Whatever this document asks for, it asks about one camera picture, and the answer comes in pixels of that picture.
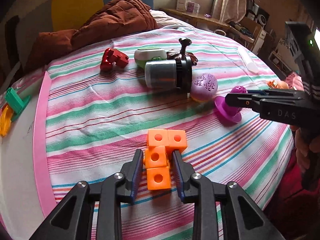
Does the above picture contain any orange cube block cluster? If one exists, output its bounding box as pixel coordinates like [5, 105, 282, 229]
[143, 129, 188, 191]

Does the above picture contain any magenta perforated stand piece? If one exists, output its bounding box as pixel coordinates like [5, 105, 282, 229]
[214, 96, 242, 126]

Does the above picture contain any lilac egg-shaped case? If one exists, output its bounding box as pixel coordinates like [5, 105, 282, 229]
[190, 73, 218, 102]

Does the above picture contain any clear jar with black lid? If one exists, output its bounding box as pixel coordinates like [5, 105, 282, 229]
[144, 56, 193, 93]

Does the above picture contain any green white plug-in device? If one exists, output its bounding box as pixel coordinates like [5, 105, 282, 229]
[134, 47, 167, 69]

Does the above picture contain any red puzzle piece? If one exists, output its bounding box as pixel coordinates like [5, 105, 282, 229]
[100, 48, 129, 72]

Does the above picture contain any brown pumpkin figure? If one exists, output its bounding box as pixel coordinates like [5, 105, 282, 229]
[167, 37, 198, 66]

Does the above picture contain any green plastic stand piece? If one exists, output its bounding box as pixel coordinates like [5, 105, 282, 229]
[5, 88, 31, 122]

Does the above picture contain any yellow orange plastic comb piece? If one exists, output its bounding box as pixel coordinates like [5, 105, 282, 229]
[0, 103, 14, 137]

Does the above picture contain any person's right hand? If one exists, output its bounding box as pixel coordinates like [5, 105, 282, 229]
[290, 125, 320, 173]

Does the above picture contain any orange toothed plastic piece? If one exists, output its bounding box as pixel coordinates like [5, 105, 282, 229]
[267, 80, 289, 89]

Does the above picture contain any translucent white tube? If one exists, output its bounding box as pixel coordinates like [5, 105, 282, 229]
[237, 47, 259, 74]

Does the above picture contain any striped pink green bedsheet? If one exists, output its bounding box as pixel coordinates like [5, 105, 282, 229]
[0, 26, 296, 240]

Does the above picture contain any white tray with pink rim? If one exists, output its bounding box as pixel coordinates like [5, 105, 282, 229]
[1, 73, 56, 239]

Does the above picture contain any beige curtain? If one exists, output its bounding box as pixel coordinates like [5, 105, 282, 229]
[212, 0, 241, 23]

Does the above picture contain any wooden side shelf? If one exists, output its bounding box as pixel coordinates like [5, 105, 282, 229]
[160, 8, 254, 44]

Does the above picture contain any white box on shelf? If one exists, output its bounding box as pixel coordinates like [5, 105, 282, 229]
[176, 0, 188, 12]

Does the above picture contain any rust brown quilted blanket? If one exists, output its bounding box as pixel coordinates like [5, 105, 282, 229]
[24, 0, 158, 74]

